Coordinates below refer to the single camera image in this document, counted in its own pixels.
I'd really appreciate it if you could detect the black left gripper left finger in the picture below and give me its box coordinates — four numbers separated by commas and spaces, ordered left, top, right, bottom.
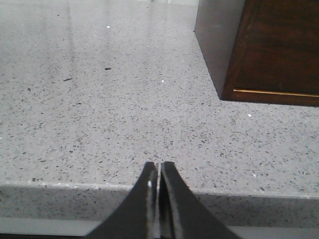
84, 162, 158, 239

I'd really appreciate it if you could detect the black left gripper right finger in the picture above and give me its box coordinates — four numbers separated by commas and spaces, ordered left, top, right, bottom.
159, 162, 239, 239

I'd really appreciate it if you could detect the dark wooden drawer cabinet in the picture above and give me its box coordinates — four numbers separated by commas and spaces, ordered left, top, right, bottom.
194, 0, 319, 107

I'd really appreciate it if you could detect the lower wooden drawer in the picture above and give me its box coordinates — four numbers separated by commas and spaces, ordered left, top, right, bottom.
234, 0, 319, 99

